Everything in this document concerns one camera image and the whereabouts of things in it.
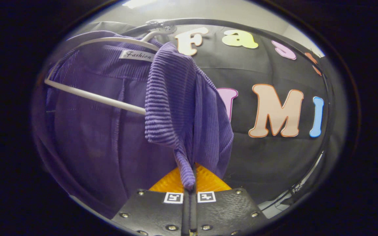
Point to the purple ribbed jacket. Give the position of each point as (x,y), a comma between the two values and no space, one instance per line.
(169,98)

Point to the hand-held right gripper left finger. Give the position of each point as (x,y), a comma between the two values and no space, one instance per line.
(156,209)

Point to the black clothes rail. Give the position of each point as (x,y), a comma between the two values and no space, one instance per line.
(208,21)

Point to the white hanger with taped hook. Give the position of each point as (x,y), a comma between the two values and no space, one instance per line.
(94,96)

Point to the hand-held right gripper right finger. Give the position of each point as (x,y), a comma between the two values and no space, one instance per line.
(225,209)

